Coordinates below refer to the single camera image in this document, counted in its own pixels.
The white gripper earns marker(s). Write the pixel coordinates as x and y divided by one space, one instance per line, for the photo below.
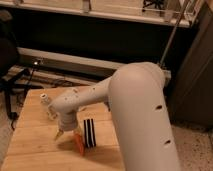
68 122

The orange pepper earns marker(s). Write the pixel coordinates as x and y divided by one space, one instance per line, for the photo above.
79 142

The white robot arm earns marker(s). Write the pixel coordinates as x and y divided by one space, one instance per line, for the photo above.
139 114

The black white striped cloth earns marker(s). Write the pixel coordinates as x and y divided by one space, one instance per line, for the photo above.
89 133

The white baseboard ledge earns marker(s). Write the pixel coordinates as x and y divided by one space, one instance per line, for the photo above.
86 70

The black office chair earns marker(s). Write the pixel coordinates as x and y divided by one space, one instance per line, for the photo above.
9 57

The dark cabinet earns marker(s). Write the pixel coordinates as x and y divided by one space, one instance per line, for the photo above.
191 95

